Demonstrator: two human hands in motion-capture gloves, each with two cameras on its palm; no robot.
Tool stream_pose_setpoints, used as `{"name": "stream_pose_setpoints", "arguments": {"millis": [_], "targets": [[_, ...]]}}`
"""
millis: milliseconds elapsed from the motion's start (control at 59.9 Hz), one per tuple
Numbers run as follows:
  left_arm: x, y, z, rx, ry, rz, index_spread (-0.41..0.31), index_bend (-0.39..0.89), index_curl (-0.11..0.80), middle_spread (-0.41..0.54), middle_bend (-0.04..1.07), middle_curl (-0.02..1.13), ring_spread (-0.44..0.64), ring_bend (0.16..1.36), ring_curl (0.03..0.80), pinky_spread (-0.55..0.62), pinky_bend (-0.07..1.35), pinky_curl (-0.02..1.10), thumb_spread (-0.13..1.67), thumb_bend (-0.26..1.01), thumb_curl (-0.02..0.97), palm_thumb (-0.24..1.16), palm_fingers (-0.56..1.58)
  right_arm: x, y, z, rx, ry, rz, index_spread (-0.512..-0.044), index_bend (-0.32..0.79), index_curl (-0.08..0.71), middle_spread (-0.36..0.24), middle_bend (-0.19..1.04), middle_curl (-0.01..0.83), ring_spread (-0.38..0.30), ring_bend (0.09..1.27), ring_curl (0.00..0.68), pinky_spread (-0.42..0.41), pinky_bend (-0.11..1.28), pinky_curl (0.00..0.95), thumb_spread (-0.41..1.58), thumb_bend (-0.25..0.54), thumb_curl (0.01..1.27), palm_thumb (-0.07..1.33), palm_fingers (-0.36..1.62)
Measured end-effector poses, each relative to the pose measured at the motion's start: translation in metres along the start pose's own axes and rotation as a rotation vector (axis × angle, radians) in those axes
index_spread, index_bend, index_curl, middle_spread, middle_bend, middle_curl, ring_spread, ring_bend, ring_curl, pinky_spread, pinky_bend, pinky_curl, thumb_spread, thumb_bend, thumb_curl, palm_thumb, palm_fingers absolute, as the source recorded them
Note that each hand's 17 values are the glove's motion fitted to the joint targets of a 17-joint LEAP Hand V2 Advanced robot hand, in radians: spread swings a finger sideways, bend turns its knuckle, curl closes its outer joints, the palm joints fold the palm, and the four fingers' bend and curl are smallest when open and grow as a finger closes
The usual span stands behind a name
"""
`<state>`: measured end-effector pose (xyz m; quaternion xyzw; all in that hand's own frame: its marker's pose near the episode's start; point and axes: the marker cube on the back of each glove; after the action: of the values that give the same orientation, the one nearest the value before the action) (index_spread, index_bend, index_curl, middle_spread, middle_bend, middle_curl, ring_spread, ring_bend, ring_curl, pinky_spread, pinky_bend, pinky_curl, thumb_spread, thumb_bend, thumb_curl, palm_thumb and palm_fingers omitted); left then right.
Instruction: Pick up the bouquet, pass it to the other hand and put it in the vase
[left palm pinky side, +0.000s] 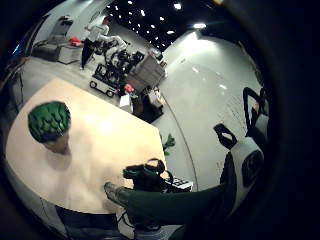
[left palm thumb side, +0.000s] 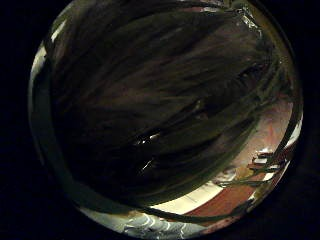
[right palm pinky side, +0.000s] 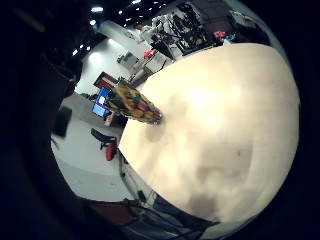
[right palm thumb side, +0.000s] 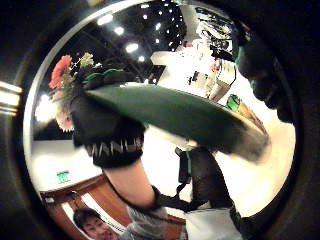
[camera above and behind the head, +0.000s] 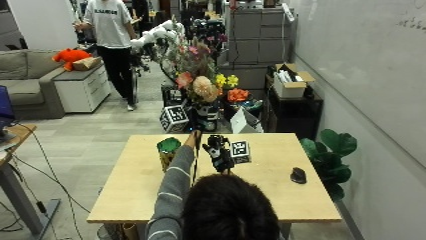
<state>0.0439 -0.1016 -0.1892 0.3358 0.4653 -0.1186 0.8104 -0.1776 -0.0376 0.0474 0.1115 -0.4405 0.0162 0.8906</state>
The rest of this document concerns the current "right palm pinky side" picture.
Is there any black metal equipment rack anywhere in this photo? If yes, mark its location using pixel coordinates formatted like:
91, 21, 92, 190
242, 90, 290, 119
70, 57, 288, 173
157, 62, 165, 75
150, 2, 214, 61

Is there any colourful patterned vase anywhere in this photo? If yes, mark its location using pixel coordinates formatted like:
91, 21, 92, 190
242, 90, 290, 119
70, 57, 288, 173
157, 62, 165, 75
105, 79, 164, 125

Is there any grey cabinet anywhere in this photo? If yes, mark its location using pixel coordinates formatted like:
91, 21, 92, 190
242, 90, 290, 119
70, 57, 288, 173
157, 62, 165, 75
117, 51, 140, 71

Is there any red object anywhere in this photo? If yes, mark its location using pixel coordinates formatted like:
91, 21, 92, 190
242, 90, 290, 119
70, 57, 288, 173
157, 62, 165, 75
213, 29, 228, 40

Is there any computer monitor with blue screen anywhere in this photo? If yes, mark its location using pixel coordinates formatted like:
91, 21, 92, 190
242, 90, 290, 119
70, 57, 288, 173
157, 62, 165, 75
91, 87, 112, 118

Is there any black and red office chair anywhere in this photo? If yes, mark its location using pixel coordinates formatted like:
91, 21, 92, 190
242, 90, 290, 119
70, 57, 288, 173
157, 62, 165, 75
90, 127, 119, 162

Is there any red framed board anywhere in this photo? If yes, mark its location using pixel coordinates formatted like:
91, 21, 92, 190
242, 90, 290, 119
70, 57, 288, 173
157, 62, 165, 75
93, 71, 119, 91

